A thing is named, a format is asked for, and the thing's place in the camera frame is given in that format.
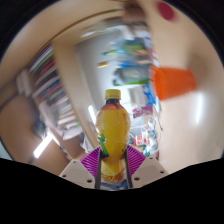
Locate white desk lamp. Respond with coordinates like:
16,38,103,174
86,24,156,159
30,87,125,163
87,104,97,125

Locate wooden shelf unit with books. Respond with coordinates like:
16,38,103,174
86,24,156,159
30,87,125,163
16,43,101,161

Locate yellow juice bottle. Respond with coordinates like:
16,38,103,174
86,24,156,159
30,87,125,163
95,88,132,184

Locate orange plastic cup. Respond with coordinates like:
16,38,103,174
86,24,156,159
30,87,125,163
149,65,197,102

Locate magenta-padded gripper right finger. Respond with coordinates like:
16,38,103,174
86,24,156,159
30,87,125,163
124,145,169,189

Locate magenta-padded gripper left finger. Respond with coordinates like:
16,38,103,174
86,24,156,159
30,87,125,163
59,146,103,190

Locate ceiling light tube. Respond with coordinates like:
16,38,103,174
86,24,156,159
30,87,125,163
33,133,54,159

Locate flat round red coaster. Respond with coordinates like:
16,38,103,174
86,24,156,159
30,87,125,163
156,1,175,22

